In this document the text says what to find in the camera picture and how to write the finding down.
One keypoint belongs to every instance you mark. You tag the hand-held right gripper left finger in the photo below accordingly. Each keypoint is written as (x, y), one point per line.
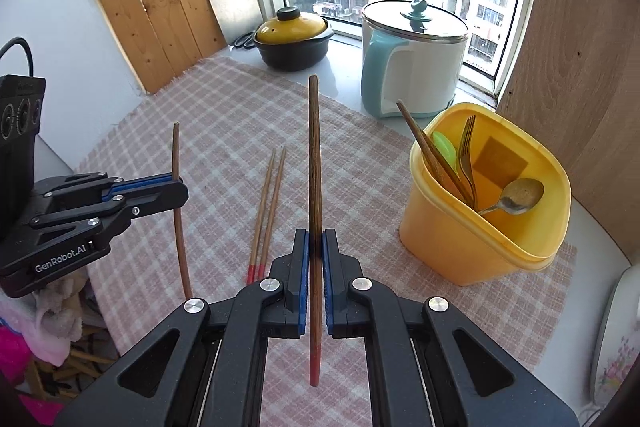
(300, 282)

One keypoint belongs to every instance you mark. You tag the pink plaid cloth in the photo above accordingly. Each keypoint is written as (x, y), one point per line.
(225, 132)

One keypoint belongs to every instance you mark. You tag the white teal cooking pot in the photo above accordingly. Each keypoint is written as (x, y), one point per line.
(425, 77)

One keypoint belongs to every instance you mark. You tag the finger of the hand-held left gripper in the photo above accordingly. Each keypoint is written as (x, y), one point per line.
(140, 184)
(155, 199)

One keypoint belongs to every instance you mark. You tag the steel pot lid teal knob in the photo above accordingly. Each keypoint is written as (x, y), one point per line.
(400, 19)

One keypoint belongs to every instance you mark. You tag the yellow wooden slats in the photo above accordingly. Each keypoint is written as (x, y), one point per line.
(85, 357)

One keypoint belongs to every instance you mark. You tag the black cooking pot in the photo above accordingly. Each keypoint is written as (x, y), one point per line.
(290, 54)

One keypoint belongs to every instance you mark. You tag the black scissors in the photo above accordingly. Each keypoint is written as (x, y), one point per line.
(244, 41)

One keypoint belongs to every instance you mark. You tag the yellow pot lid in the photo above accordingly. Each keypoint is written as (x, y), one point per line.
(292, 29)

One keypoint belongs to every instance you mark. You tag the large light wooden board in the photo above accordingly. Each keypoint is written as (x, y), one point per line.
(575, 82)

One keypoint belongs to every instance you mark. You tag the floral enamel basin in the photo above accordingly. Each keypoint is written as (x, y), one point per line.
(617, 347)

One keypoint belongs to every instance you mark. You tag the metal fork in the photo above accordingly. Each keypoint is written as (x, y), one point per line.
(467, 157)

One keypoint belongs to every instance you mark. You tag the grey cutting board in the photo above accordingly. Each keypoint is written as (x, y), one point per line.
(235, 7)

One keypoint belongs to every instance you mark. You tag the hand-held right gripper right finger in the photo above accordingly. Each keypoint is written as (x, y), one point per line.
(329, 282)

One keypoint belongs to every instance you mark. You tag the yellow plastic container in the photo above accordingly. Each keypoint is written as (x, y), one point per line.
(450, 247)

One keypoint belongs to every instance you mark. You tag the green plastic spoon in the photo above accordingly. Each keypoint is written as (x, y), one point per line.
(445, 152)

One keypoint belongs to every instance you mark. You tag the wooden plank panel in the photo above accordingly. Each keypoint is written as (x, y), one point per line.
(150, 7)

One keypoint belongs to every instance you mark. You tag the metal spoon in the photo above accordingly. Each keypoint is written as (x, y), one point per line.
(522, 194)

